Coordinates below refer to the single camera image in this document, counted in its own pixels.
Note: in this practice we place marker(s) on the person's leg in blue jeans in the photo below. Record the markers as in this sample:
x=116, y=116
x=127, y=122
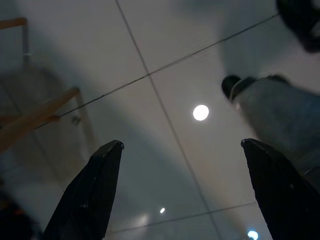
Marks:
x=277, y=115

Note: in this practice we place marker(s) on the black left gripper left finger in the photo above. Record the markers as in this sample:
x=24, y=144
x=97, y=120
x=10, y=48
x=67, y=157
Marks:
x=87, y=200

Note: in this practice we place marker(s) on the black shoe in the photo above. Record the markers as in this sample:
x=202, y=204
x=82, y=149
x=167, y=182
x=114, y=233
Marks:
x=300, y=22

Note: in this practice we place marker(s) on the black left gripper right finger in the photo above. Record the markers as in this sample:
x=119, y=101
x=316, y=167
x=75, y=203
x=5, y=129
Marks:
x=282, y=200

